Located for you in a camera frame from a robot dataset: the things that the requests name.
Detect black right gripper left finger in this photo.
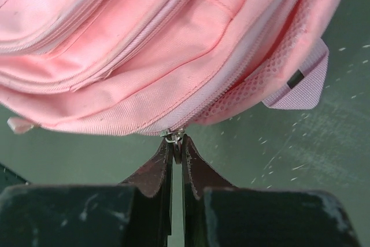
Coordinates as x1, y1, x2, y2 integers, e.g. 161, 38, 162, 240
1, 141, 173, 246

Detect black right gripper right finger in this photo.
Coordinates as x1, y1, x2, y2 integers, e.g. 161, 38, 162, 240
182, 136, 360, 246

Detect pink student backpack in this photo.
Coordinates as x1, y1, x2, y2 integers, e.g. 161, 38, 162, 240
1, 0, 341, 137

